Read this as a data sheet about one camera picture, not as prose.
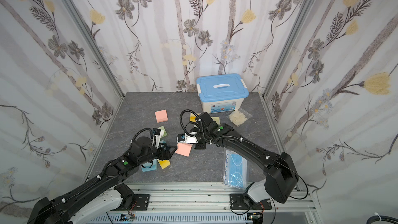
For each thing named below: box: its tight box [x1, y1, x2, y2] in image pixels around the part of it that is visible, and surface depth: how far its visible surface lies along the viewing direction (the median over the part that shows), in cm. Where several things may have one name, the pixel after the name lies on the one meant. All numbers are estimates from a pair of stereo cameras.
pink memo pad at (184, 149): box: [175, 142, 194, 157], surface depth 80 cm
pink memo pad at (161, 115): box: [154, 109, 169, 123], surface depth 109 cm
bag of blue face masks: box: [223, 150, 249, 190], surface depth 85 cm
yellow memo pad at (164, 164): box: [156, 158, 171, 170], surface depth 87 cm
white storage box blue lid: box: [196, 73, 250, 114], surface depth 104 cm
